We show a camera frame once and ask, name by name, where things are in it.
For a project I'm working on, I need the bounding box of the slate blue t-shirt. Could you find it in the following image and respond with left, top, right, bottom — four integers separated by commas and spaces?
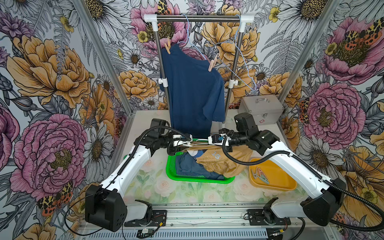
175, 153, 226, 181

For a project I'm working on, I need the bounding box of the metal clothes rack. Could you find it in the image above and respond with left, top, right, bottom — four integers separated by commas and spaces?
143, 13, 255, 136

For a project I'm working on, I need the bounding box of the yellow plastic tray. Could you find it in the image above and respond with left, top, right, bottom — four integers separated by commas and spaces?
249, 160, 298, 192

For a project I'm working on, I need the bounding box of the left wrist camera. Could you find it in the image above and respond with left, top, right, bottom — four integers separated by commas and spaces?
173, 134, 193, 146

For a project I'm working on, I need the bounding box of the light blue hanger navy shirt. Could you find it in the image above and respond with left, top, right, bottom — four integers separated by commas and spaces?
177, 14, 209, 61

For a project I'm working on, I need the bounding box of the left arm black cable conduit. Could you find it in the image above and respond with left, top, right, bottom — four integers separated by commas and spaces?
63, 125, 193, 236

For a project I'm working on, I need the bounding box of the teal clothespin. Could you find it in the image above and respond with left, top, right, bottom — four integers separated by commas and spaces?
256, 169, 270, 185

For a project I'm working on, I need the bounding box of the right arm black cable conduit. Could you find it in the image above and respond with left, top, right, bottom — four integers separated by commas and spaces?
221, 136, 384, 232

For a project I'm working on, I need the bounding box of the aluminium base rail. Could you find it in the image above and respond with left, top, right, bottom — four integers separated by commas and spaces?
75, 204, 341, 240

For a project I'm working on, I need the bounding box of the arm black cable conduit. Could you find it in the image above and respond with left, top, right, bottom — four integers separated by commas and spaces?
221, 136, 384, 232
63, 125, 193, 236

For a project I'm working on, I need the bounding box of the dark navy t-shirt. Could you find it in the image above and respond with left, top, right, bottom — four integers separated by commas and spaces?
162, 45, 225, 139

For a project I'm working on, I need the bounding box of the tan t-shirt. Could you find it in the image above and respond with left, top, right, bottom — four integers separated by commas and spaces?
184, 146, 253, 178

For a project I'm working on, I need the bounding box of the silver metal case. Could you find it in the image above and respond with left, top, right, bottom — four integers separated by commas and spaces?
238, 95, 284, 125

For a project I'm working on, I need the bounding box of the white clothespin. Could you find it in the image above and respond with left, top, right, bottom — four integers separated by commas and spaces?
251, 169, 259, 181

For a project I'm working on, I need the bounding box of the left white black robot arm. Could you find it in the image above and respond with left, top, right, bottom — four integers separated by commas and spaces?
85, 119, 193, 232

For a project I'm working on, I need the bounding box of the green perforated plastic basket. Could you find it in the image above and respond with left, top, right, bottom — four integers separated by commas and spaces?
166, 150, 235, 184

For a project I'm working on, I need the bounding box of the light blue wire hanger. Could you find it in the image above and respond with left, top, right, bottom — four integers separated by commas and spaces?
215, 14, 260, 91

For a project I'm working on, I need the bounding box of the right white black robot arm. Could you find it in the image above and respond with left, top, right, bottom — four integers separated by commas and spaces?
218, 113, 344, 227

